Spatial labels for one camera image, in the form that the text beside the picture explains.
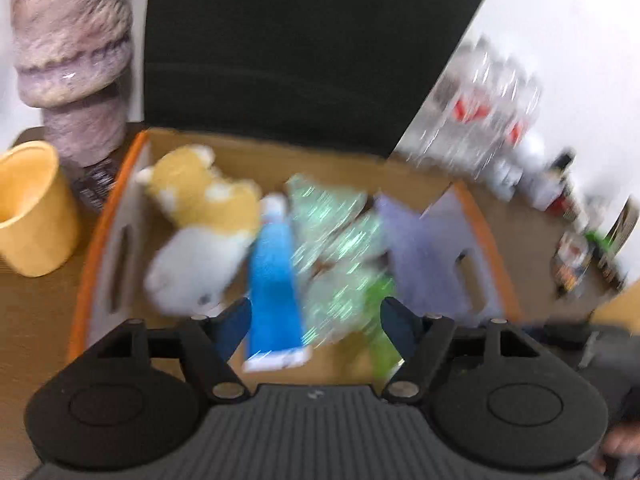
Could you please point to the mauve textured vase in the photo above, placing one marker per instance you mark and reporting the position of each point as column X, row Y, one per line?
column 70, row 60

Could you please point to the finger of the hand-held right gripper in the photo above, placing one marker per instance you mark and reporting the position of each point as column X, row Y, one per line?
column 570, row 339

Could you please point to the person's right hand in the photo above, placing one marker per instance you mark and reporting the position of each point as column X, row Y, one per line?
column 622, row 441

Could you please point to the white figurine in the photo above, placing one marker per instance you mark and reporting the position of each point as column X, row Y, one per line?
column 532, row 160

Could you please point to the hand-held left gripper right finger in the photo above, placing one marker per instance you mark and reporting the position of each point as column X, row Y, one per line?
column 397, row 325

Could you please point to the crumpled clear plastic bottle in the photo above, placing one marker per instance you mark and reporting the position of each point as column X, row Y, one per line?
column 335, row 260

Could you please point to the yellow mug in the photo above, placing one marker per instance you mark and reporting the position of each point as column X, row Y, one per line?
column 35, row 220

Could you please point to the yellow and white plush dog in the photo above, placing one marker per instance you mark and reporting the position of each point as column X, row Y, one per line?
column 200, row 250

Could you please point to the cardboard box with orange trim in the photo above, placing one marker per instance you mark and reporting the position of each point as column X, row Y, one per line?
column 310, row 155

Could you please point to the small dark bottle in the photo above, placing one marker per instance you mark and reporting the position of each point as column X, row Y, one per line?
column 562, row 175

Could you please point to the blue and white tube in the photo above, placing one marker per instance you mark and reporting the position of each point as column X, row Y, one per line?
column 275, row 285

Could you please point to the green packet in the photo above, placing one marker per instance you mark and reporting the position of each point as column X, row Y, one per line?
column 385, row 355

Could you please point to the clear water bottle red label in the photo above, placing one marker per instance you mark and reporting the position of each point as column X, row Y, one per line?
column 492, row 120
column 522, row 130
column 452, row 110

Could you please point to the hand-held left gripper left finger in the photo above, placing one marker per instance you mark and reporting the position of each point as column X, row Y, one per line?
column 235, row 325

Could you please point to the black paper bag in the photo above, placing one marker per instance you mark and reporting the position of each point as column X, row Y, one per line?
column 300, row 60

